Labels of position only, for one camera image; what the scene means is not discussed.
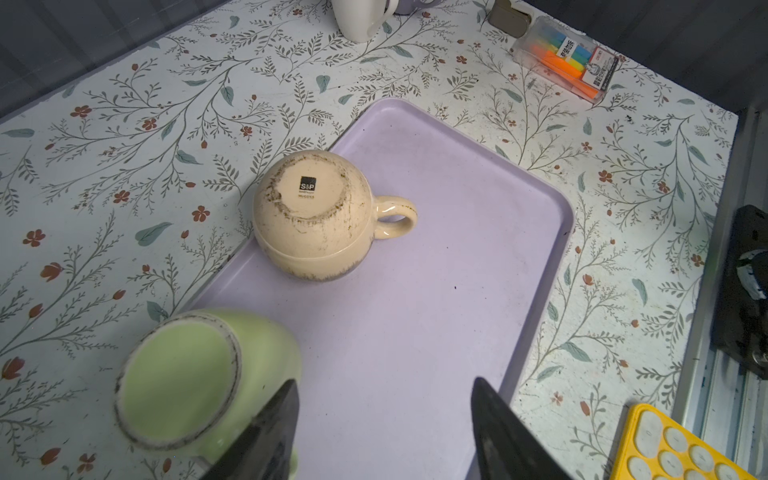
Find light green mug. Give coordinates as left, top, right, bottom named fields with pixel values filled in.
left=114, top=308, right=302, bottom=479

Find purple mug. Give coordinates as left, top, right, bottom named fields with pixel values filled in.
left=395, top=0, right=444, bottom=15

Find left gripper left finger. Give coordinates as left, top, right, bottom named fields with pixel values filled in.
left=201, top=379, right=300, bottom=480

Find beige ceramic teapot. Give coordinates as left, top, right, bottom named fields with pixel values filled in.
left=252, top=150, right=418, bottom=282

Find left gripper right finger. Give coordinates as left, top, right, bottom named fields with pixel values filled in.
left=470, top=377, right=570, bottom=480

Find white cream mug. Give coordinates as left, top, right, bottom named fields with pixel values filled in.
left=331, top=0, right=399, bottom=43

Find lilac plastic tray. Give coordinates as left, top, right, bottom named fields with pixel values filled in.
left=190, top=99, right=574, bottom=479

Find box of coloured markers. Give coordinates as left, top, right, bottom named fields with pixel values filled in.
left=513, top=16, right=619, bottom=105

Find floral table mat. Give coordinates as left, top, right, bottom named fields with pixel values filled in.
left=1, top=1, right=737, bottom=479

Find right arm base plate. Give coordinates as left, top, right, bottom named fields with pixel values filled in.
left=712, top=205, right=767, bottom=380

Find yellow calculator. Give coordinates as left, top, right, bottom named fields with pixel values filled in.
left=610, top=404, right=753, bottom=480

